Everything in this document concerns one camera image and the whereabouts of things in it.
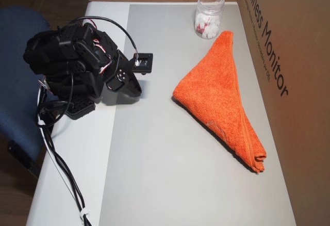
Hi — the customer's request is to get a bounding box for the clear plastic jar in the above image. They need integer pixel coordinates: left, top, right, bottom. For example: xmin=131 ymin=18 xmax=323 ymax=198
xmin=193 ymin=0 xmax=225 ymax=40

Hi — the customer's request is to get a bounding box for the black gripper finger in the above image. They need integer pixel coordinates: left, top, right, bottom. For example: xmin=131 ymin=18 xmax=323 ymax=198
xmin=123 ymin=72 xmax=143 ymax=99

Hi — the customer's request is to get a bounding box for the blue chair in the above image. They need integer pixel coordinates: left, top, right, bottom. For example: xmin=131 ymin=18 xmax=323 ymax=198
xmin=0 ymin=6 xmax=59 ymax=179

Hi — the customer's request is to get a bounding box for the orange terry towel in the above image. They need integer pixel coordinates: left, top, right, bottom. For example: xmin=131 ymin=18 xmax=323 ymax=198
xmin=171 ymin=30 xmax=267 ymax=174

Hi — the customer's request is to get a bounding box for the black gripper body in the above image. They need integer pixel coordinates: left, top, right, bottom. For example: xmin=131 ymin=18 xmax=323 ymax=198
xmin=105 ymin=50 xmax=137 ymax=92

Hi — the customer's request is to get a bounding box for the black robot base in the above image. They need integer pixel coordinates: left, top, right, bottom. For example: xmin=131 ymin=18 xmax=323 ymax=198
xmin=64 ymin=93 xmax=97 ymax=121

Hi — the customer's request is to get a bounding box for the thin black camera cable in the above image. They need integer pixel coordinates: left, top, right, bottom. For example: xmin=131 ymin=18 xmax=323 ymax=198
xmin=69 ymin=16 xmax=139 ymax=55

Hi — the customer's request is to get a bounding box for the red white paper label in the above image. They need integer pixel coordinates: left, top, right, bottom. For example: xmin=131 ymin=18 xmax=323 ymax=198
xmin=195 ymin=17 xmax=212 ymax=35

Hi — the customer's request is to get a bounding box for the grey table mat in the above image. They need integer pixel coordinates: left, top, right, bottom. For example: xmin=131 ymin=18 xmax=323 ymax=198
xmin=99 ymin=3 xmax=297 ymax=226

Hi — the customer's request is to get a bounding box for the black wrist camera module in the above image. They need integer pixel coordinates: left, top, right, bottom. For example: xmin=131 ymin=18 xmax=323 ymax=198
xmin=133 ymin=52 xmax=154 ymax=76

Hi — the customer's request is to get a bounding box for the brown cardboard monitor box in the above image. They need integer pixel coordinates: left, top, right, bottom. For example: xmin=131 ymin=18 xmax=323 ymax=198
xmin=237 ymin=0 xmax=330 ymax=226

